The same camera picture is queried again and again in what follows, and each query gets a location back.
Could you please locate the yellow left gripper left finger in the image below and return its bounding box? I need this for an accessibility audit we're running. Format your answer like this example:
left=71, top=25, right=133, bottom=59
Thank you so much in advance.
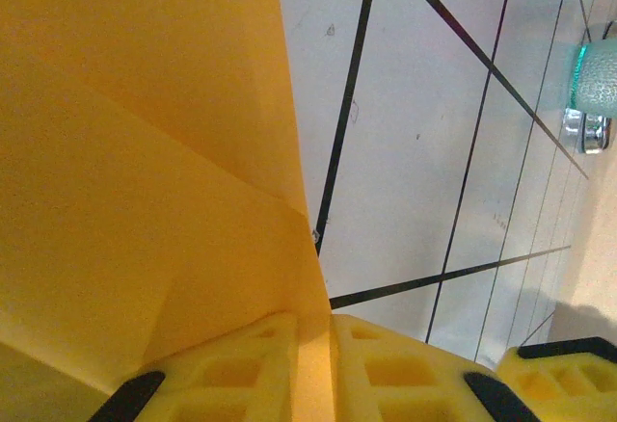
left=91, top=310, right=300, bottom=422

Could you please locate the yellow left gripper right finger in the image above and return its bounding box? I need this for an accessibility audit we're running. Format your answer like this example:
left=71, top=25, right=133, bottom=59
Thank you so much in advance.
left=329, top=313, right=542, bottom=422

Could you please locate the orange square paper sheet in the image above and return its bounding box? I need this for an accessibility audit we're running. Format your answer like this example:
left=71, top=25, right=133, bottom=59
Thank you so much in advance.
left=0, top=0, right=335, bottom=422

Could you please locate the frosted teal plastic cup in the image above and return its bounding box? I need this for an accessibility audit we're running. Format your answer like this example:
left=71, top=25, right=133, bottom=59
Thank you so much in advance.
left=567, top=39, right=617, bottom=119

